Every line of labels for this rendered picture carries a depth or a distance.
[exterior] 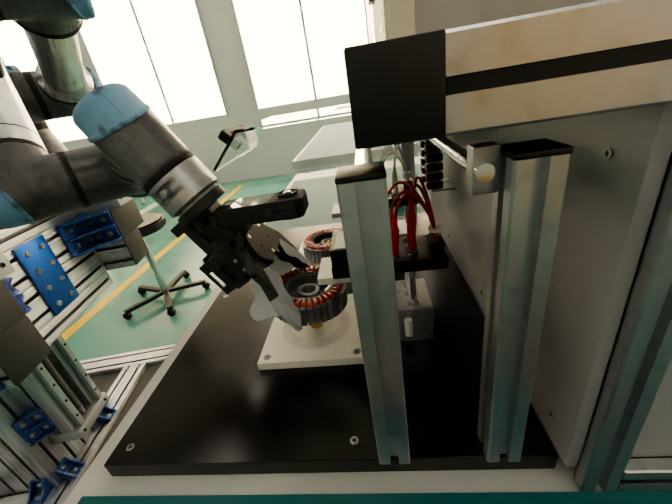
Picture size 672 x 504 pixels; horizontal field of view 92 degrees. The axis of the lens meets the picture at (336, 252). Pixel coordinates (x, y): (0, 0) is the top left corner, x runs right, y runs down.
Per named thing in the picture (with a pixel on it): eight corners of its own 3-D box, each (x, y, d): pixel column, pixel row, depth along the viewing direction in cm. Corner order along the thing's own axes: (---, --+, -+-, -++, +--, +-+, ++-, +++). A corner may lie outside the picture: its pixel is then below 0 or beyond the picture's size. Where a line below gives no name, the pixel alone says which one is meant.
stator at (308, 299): (264, 329, 44) (259, 307, 43) (281, 284, 54) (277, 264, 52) (346, 328, 43) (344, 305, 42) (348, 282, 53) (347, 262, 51)
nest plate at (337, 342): (258, 370, 45) (256, 363, 45) (282, 305, 58) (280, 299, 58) (366, 363, 43) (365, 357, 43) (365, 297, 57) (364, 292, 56)
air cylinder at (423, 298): (397, 341, 46) (394, 310, 44) (393, 309, 53) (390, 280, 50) (434, 339, 45) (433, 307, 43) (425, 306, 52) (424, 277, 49)
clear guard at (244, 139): (213, 171, 55) (201, 135, 53) (254, 147, 77) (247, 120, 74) (408, 143, 51) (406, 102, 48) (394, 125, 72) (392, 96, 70)
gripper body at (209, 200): (247, 270, 51) (188, 213, 47) (287, 241, 48) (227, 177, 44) (230, 299, 44) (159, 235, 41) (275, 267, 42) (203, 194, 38)
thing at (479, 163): (474, 198, 21) (476, 149, 19) (391, 114, 75) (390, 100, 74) (500, 194, 20) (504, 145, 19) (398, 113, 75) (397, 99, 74)
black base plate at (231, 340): (111, 477, 37) (102, 465, 36) (262, 238, 94) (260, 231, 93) (555, 469, 31) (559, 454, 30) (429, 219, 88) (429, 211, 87)
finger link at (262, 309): (275, 345, 44) (245, 286, 46) (308, 325, 42) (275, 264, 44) (262, 352, 41) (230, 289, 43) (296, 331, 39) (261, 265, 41)
